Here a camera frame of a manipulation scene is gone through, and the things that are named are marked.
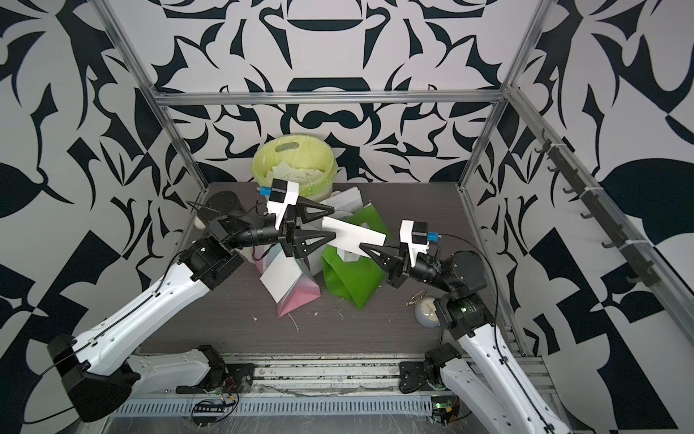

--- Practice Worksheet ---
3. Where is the white paper receipt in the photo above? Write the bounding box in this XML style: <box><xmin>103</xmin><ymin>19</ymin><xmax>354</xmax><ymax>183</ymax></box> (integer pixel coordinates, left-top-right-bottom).
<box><xmin>322</xmin><ymin>217</ymin><xmax>387</xmax><ymax>262</ymax></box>

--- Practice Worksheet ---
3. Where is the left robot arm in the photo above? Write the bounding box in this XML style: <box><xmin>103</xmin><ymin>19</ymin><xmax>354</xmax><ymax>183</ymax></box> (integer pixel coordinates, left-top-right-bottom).
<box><xmin>48</xmin><ymin>187</ymin><xmax>336</xmax><ymax>422</ymax></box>

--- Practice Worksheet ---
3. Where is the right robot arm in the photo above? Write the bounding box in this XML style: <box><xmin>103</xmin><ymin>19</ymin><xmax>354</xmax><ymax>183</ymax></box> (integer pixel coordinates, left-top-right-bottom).
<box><xmin>360</xmin><ymin>243</ymin><xmax>571</xmax><ymax>433</ymax></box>

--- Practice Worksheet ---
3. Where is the white receipt on pink bag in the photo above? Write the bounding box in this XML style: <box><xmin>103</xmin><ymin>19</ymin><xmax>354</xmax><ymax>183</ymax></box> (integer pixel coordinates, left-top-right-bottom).
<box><xmin>260</xmin><ymin>253</ymin><xmax>303</xmax><ymax>304</ymax></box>

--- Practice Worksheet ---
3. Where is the white paper bag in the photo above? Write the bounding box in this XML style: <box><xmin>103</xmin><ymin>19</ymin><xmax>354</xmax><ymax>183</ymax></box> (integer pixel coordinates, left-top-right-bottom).
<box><xmin>308</xmin><ymin>186</ymin><xmax>364</xmax><ymax>276</ymax></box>

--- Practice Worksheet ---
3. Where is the green paper bag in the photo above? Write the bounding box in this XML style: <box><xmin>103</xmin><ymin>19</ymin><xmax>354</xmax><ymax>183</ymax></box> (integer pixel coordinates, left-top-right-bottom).
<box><xmin>321</xmin><ymin>204</ymin><xmax>391</xmax><ymax>309</ymax></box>

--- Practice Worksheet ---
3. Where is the small round alarm clock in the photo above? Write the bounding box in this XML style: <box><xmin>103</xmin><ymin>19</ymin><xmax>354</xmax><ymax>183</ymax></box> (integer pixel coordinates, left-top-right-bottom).
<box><xmin>405</xmin><ymin>289</ymin><xmax>441</xmax><ymax>328</ymax></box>

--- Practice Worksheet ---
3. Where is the pink and blue paper bag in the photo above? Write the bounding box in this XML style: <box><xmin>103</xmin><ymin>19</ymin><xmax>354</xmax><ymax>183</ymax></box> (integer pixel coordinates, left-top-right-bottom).
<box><xmin>252</xmin><ymin>245</ymin><xmax>321</xmax><ymax>318</ymax></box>

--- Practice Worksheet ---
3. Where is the white bin with green liner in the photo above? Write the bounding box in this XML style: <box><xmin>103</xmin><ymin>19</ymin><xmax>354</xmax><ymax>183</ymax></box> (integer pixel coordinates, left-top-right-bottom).
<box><xmin>251</xmin><ymin>135</ymin><xmax>338</xmax><ymax>202</ymax></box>

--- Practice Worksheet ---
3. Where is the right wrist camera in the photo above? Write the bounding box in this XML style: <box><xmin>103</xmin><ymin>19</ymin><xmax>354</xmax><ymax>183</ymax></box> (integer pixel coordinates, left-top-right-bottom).
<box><xmin>399</xmin><ymin>220</ymin><xmax>439</xmax><ymax>267</ymax></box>

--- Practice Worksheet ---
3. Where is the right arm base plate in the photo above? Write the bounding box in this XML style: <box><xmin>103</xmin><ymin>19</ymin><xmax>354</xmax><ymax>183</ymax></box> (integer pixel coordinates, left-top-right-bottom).
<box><xmin>398</xmin><ymin>361</ymin><xmax>441</xmax><ymax>394</ymax></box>

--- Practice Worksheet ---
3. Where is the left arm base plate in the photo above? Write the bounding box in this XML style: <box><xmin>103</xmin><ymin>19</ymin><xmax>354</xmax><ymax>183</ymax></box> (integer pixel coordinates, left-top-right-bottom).
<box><xmin>175</xmin><ymin>363</ymin><xmax>257</xmax><ymax>394</ymax></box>

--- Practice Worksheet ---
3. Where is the wall hook rail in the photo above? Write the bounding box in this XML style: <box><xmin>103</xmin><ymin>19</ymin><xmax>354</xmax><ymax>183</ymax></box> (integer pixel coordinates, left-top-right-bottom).
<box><xmin>538</xmin><ymin>129</ymin><xmax>663</xmax><ymax>288</ymax></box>

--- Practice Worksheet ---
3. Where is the aluminium frame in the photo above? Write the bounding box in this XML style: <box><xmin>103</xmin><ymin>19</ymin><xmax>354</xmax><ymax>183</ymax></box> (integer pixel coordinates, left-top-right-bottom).
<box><xmin>92</xmin><ymin>1</ymin><xmax>693</xmax><ymax>340</ymax></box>

